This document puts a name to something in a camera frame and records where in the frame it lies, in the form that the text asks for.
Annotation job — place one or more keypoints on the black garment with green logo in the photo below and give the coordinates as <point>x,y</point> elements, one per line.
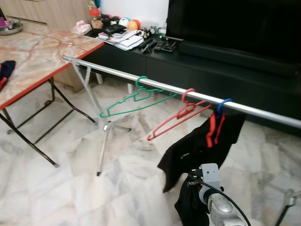
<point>190,209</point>

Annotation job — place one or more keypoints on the red plastic hanger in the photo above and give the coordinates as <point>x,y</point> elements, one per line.
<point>187,109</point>

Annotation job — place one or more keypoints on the navy garment with red stripe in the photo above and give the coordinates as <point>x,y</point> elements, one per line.
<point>6,70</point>

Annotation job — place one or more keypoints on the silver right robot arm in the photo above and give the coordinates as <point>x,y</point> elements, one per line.
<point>221,212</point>

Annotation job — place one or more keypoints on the blue plastic hanger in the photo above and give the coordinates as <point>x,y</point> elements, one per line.
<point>225,100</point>

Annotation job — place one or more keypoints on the green plastic hanger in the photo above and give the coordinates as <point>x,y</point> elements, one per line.
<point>141,94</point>

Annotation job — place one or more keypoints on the black shirt with red trim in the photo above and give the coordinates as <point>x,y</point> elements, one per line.
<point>202,155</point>

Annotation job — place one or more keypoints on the black TV console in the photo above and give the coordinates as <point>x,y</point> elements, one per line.
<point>197,77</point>

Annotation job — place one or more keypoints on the black soundbar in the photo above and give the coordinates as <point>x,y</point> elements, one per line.
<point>235,59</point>

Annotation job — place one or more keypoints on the silver metal clothes rack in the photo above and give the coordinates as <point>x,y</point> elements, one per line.
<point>117,74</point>

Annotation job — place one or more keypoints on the black remote control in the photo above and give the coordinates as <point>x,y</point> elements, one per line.
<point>149,46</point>

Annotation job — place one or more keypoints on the stack of white papers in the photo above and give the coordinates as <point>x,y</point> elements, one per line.
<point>124,41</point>

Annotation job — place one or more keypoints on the black television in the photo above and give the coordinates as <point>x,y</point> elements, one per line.
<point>235,23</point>

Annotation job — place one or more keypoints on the orange ball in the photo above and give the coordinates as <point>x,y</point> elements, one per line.
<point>134,24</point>

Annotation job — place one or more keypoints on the white and blue ball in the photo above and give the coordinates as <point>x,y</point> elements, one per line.
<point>124,22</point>

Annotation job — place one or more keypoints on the black plush toy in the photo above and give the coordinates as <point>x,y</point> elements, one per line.
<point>106,20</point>
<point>114,20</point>

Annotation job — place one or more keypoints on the jar with red lid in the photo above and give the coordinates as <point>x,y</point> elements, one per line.
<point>96,19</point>

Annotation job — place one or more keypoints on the pink tissue pack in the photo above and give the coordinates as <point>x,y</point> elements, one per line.
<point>81,28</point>

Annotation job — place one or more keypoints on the gold and blue trophy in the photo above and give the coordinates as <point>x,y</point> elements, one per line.
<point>92,3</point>

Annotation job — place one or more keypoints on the light wooden cabinet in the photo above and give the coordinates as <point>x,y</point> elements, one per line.
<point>47,12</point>

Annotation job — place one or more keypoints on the metal bowl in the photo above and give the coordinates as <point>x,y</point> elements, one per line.
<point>11,29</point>

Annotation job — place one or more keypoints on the pink cup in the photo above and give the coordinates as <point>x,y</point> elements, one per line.
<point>2,22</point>

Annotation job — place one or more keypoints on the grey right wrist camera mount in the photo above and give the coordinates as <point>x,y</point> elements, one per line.
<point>210,175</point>

